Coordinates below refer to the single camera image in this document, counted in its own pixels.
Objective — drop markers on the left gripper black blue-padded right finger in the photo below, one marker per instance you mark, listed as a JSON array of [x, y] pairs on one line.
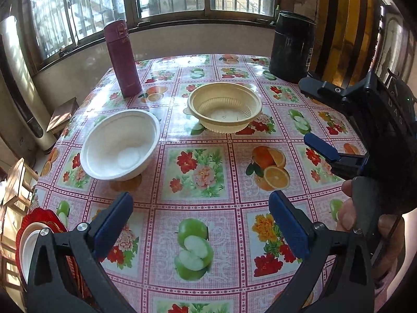
[[350, 287]]

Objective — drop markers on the white tower air conditioner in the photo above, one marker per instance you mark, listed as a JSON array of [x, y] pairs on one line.
[[30, 107]]

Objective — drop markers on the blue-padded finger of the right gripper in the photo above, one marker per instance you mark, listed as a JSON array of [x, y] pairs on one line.
[[343, 165]]

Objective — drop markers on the brown framed window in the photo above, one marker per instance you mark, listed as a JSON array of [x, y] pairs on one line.
[[55, 28]]

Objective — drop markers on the floral fruit tablecloth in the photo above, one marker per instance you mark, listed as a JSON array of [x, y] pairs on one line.
[[201, 237]]

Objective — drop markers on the large cream plastic bowl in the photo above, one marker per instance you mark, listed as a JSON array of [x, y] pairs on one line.
[[224, 108]]

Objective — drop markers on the dark wooden stool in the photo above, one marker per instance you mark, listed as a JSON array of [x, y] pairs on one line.
[[62, 116]]

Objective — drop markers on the maroon thermos bottle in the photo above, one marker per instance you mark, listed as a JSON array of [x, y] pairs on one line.
[[122, 58]]

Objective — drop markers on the black cylindrical container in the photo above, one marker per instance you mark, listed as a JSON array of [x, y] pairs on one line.
[[293, 46]]

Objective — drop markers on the red wedding plate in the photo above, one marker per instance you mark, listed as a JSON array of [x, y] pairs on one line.
[[53, 222]]

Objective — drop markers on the large white bowl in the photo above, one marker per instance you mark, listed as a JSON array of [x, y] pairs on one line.
[[121, 146]]

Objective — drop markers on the light wooden stool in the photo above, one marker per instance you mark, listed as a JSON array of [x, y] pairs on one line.
[[15, 182]]

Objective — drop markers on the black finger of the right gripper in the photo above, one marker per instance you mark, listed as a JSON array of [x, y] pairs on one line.
[[329, 91]]

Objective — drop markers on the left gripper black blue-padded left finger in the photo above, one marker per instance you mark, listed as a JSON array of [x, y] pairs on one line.
[[65, 271]]

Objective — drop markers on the small white bowl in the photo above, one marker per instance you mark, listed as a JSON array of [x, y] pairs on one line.
[[27, 246]]

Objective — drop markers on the person's hand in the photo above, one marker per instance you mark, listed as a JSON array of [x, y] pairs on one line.
[[384, 232]]

